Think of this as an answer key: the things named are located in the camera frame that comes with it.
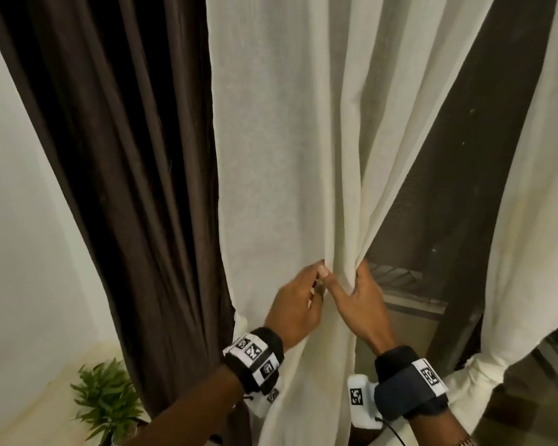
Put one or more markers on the person's right hand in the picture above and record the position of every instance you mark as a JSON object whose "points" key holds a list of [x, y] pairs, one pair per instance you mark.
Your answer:
{"points": [[365, 315]]}

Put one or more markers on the person's left hand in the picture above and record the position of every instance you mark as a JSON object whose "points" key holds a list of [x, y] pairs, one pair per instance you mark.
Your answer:
{"points": [[290, 315]]}

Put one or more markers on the person's left thumb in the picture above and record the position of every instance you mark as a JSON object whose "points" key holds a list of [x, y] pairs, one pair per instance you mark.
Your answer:
{"points": [[325, 274]]}

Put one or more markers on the person's right thumb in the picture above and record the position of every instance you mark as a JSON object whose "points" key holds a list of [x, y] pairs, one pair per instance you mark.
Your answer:
{"points": [[340, 294]]}

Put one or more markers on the white sheer curtain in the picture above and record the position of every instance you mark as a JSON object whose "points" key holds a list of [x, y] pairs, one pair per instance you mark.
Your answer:
{"points": [[530, 227], [283, 134]]}

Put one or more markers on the person's right forearm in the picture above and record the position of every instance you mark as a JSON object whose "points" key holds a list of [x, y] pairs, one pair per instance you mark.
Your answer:
{"points": [[435, 429]]}

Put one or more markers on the person's left forearm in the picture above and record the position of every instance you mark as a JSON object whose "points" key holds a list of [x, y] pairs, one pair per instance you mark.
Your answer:
{"points": [[195, 413]]}

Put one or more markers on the black marker wristband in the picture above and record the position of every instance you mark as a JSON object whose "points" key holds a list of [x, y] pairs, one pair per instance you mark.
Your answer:
{"points": [[255, 362]]}

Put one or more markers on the dark blue marker wristband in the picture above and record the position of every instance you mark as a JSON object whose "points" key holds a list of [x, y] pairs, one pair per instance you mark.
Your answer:
{"points": [[407, 385]]}

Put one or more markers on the dark window screen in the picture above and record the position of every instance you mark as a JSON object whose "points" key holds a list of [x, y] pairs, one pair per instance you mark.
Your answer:
{"points": [[446, 181]]}

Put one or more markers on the white tied sheer curtain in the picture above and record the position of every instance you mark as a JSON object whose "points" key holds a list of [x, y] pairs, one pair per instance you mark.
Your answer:
{"points": [[530, 227]]}

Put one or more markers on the dark brown curtain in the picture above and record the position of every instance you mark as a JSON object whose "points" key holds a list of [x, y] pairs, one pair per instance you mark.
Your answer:
{"points": [[135, 181]]}

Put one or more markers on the green potted plant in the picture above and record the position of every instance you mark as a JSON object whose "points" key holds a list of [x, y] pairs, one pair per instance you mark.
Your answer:
{"points": [[104, 399]]}

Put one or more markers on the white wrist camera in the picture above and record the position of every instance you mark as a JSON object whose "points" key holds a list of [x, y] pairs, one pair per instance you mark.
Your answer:
{"points": [[265, 404], [362, 399]]}

